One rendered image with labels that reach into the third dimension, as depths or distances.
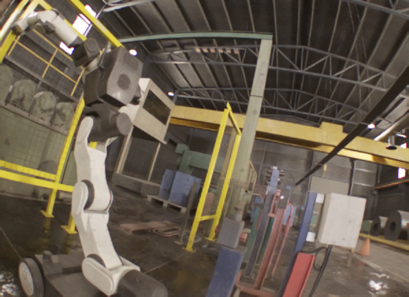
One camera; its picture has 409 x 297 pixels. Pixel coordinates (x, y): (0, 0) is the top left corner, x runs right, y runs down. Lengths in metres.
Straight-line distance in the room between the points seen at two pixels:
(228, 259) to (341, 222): 0.95
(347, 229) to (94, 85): 1.87
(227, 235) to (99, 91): 0.94
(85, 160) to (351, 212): 1.72
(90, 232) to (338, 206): 1.55
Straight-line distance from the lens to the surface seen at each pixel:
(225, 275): 1.06
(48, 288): 1.11
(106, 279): 0.94
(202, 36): 5.56
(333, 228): 1.67
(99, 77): 1.20
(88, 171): 1.08
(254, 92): 4.24
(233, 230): 1.01
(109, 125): 1.05
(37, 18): 1.29
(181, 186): 5.84
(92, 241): 1.04
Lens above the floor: 0.78
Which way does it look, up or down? 12 degrees up
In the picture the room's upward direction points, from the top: 16 degrees clockwise
